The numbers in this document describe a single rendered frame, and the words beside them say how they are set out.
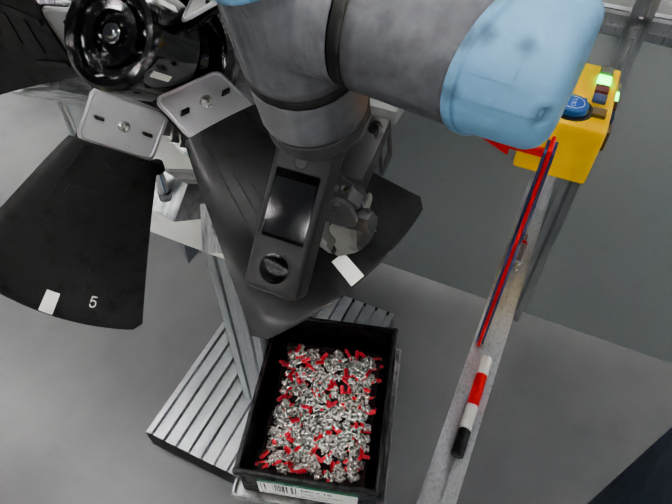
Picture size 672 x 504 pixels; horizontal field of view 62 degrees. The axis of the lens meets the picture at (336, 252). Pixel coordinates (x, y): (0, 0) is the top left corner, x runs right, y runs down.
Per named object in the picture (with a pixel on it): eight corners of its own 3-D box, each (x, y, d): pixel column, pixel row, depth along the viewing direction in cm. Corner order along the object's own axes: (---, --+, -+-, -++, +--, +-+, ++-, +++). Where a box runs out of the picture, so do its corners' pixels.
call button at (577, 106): (557, 100, 76) (561, 89, 75) (588, 107, 75) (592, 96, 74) (552, 116, 74) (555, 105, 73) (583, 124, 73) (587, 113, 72)
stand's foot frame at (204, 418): (265, 279, 191) (262, 264, 185) (392, 328, 178) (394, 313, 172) (153, 443, 154) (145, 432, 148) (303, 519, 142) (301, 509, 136)
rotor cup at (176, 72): (110, 64, 72) (25, 39, 60) (176, -31, 67) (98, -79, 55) (183, 143, 70) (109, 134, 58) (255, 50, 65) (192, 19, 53)
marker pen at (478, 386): (482, 353, 73) (451, 451, 65) (494, 357, 72) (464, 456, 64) (480, 359, 74) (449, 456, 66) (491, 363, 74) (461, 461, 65)
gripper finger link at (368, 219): (380, 242, 52) (375, 194, 44) (373, 256, 52) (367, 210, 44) (333, 226, 54) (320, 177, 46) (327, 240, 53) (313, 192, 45)
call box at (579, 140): (532, 113, 91) (551, 52, 83) (597, 129, 88) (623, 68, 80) (509, 173, 81) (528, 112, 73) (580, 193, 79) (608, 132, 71)
